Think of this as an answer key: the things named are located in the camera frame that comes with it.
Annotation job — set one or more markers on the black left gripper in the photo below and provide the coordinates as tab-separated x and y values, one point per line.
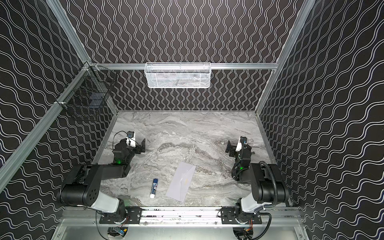
137	147

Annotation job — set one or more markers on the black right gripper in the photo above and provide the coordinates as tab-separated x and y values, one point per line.
233	148

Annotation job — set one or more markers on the blue white glue stick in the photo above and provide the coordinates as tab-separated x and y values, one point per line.
154	188

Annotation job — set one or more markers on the white envelope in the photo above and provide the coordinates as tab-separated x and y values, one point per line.
181	182

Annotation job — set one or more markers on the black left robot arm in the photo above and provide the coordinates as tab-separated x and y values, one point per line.
81	187

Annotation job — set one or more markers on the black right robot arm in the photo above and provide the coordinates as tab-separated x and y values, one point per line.
267	186

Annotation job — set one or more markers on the aluminium back crossbar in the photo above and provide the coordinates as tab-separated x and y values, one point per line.
214	66

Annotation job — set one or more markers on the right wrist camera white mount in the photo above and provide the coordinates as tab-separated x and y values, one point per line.
242	143

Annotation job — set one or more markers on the black wire basket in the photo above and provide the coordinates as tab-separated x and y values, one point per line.
88	101

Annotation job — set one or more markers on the white wire mesh basket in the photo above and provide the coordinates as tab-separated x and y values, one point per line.
178	75

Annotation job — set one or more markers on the aluminium left side rail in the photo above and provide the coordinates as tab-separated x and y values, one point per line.
15	161

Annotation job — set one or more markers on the aluminium corner post right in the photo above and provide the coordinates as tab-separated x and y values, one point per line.
287	47

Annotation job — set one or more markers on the aluminium corner post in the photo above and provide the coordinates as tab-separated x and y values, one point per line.
287	47
65	23

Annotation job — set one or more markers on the aluminium corner post left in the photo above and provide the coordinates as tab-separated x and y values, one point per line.
65	23

